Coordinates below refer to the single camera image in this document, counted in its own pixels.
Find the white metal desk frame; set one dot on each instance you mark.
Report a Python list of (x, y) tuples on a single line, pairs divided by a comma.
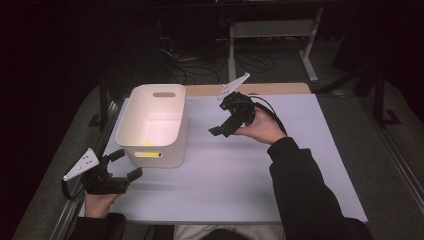
[(273, 29)]

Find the person's legs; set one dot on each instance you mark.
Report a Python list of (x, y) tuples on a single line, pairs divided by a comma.
[(190, 233)]

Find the black metal stand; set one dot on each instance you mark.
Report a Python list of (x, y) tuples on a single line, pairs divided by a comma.
[(104, 103), (378, 100)]

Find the white plastic storage bin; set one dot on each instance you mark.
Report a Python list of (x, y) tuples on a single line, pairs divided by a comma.
[(153, 123)]

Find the person's right hand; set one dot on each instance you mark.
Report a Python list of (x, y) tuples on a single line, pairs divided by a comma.
[(263, 128)]

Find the person's left hand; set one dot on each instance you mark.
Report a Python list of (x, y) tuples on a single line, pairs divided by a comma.
[(98, 205)]

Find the white table mat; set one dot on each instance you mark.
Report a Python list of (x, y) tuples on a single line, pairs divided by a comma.
[(226, 173)]

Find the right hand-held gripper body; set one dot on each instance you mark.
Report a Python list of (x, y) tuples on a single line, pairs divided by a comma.
[(241, 110)]

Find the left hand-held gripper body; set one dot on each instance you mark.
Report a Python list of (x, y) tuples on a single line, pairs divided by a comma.
[(100, 186)]

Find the yellow shuttlecock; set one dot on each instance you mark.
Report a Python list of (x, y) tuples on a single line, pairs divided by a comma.
[(148, 154)]

